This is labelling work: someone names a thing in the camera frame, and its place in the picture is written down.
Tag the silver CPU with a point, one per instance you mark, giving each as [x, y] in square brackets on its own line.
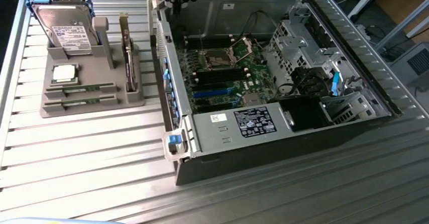
[65, 72]

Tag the black expansion slot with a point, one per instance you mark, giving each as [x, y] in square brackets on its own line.
[211, 86]
[213, 105]

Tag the metal socket cover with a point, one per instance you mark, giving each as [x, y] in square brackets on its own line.
[240, 47]

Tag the CPU socket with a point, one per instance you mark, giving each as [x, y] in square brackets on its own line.
[215, 58]

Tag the black RAM slot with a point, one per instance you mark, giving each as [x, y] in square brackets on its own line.
[221, 80]
[219, 70]
[221, 76]
[220, 73]

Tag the grey power supply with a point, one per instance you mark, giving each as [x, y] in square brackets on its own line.
[217, 133]

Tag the graphics card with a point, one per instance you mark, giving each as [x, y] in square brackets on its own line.
[128, 55]

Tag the blue case latch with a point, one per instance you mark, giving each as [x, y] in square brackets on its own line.
[172, 139]

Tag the blue expansion slot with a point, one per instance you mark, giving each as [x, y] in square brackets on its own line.
[211, 93]

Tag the green RAM stick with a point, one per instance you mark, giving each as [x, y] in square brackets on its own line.
[87, 87]
[87, 101]

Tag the silver hard disk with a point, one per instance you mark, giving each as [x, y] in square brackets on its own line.
[66, 30]

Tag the open black PC case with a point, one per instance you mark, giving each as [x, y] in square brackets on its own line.
[287, 158]

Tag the blue disk carrier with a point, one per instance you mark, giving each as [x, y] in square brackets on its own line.
[88, 4]

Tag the green motherboard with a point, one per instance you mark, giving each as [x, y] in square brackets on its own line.
[254, 83]

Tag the metal disk bay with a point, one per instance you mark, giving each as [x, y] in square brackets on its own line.
[294, 50]

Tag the light blue object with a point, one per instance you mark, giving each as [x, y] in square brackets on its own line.
[33, 220]

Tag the grey box with vent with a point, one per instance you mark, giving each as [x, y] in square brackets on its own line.
[410, 68]

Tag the grey parts rack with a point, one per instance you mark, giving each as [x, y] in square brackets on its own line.
[100, 106]

